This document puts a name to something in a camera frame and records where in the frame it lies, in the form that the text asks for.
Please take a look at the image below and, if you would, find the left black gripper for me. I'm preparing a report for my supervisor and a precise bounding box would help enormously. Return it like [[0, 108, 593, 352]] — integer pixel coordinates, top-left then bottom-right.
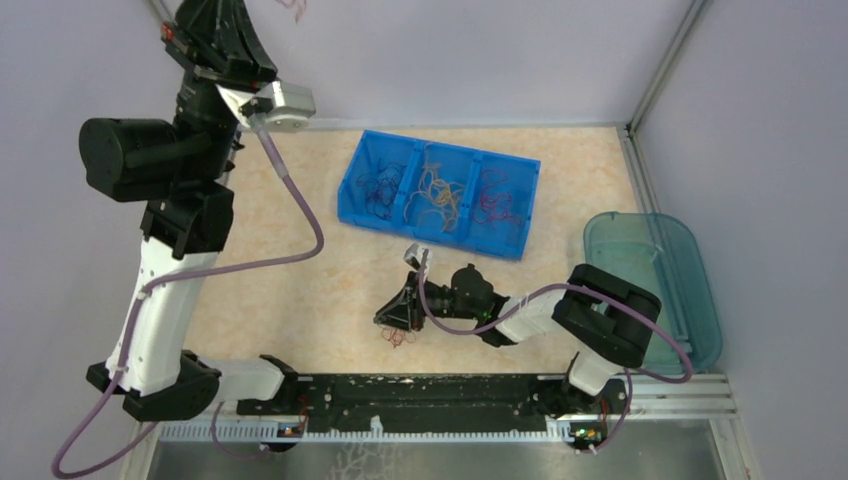
[[159, 0, 283, 181]]

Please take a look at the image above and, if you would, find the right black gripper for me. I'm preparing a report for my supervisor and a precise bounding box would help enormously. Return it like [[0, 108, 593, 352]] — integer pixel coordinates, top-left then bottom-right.
[[374, 271, 480, 332]]

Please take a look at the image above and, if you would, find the coloured wire ball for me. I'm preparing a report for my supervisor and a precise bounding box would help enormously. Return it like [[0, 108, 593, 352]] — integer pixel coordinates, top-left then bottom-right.
[[380, 325, 417, 349]]

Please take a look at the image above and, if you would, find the thin dark purple wire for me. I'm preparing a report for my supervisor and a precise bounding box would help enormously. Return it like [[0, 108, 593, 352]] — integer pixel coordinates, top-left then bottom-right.
[[356, 160, 409, 220]]

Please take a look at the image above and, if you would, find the yellow wire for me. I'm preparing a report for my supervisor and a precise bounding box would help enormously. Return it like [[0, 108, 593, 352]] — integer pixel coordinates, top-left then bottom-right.
[[405, 142, 468, 233]]

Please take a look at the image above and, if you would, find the red wire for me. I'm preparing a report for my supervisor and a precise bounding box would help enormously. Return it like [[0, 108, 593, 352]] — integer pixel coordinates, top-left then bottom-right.
[[476, 168, 526, 232]]

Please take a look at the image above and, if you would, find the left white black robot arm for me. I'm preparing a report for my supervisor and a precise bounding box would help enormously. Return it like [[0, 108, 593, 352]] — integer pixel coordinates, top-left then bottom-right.
[[78, 1, 316, 422]]

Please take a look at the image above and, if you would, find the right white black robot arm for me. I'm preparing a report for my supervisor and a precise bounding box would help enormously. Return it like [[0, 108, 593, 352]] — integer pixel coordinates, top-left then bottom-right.
[[374, 264, 662, 412]]

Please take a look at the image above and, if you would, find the blue three-compartment plastic bin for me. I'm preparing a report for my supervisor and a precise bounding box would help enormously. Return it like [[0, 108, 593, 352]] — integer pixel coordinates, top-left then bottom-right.
[[337, 130, 541, 260]]

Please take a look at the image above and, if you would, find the teal transparent plastic tray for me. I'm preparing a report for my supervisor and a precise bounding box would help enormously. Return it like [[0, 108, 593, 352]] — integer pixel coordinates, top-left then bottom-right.
[[583, 212, 723, 373]]

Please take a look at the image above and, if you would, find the left aluminium corner post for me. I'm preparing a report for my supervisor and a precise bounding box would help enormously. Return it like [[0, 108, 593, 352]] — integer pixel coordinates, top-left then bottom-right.
[[144, 0, 174, 24]]

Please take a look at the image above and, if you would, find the aluminium corner post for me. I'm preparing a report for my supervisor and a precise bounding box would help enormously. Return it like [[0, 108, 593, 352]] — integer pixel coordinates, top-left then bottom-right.
[[144, 0, 174, 24], [628, 0, 713, 136]]

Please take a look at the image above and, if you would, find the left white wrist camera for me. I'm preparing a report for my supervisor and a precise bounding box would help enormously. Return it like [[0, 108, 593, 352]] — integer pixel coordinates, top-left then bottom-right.
[[216, 79, 316, 133]]

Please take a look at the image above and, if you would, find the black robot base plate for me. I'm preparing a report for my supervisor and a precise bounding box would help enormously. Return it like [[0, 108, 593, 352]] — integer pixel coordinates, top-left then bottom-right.
[[236, 374, 625, 434]]

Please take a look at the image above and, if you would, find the white toothed cable duct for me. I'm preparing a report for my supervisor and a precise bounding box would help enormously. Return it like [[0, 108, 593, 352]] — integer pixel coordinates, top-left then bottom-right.
[[158, 418, 578, 444]]

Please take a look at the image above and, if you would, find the aluminium frame rail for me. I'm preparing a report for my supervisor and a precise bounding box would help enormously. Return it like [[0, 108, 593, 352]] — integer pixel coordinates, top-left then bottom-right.
[[137, 374, 739, 421]]

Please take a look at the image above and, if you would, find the right aluminium corner post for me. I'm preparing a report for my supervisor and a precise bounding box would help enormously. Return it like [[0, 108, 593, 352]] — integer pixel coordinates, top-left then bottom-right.
[[628, 0, 713, 136]]

